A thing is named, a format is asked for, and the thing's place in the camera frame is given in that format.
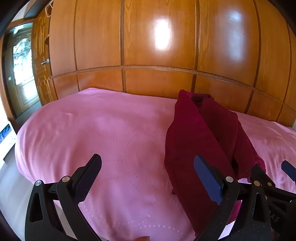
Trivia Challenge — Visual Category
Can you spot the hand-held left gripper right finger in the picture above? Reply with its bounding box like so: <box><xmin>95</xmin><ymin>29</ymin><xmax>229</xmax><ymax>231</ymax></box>
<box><xmin>194</xmin><ymin>155</ymin><xmax>271</xmax><ymax>241</ymax></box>

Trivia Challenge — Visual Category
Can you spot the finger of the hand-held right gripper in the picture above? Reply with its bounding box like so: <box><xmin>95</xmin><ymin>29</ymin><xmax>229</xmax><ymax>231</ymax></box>
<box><xmin>251</xmin><ymin>164</ymin><xmax>296</xmax><ymax>202</ymax></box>
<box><xmin>281</xmin><ymin>160</ymin><xmax>296</xmax><ymax>182</ymax></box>

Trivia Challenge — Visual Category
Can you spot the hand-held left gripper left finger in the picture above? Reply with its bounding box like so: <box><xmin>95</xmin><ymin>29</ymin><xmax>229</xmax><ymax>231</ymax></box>
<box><xmin>25</xmin><ymin>153</ymin><xmax>102</xmax><ymax>241</ymax></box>

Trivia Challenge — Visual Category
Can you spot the dark red cloth garment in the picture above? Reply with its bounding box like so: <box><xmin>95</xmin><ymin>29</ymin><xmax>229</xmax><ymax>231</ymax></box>
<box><xmin>164</xmin><ymin>89</ymin><xmax>266</xmax><ymax>238</ymax></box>

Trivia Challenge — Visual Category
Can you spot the pink bedspread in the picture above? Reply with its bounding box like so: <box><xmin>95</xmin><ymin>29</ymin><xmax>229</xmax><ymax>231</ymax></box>
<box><xmin>14</xmin><ymin>88</ymin><xmax>296</xmax><ymax>241</ymax></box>

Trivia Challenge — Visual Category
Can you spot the white box with blue print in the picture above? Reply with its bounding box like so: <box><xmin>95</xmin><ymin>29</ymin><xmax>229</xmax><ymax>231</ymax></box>
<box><xmin>0</xmin><ymin>123</ymin><xmax>17</xmax><ymax>163</ymax></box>

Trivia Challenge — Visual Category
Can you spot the patterned wooden door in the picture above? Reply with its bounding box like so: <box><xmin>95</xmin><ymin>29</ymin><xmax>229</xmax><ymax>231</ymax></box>
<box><xmin>31</xmin><ymin>9</ymin><xmax>58</xmax><ymax>107</ymax></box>

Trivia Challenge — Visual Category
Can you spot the wooden wardrobe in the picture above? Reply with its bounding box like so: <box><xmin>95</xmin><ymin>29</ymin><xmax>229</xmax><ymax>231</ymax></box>
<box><xmin>47</xmin><ymin>0</ymin><xmax>296</xmax><ymax>127</ymax></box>

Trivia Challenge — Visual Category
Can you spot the dark board atop wardrobe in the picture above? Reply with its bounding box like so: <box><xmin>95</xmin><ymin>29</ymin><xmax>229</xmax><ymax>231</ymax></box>
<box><xmin>23</xmin><ymin>0</ymin><xmax>53</xmax><ymax>20</ymax></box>

